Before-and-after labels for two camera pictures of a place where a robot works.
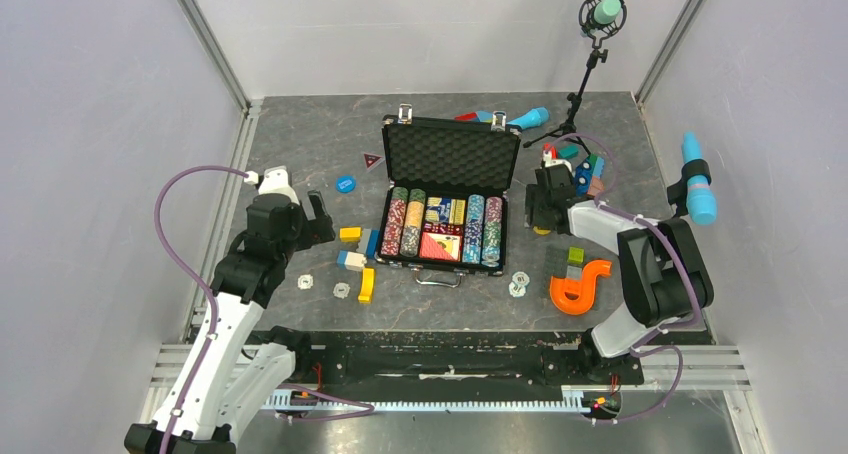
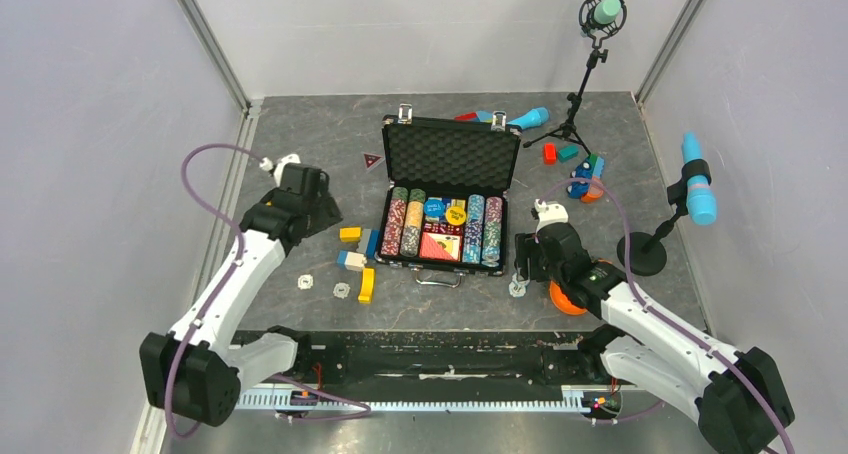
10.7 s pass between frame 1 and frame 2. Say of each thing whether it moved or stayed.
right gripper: moved
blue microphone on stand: stayed
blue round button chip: moved
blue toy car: stayed
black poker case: stayed
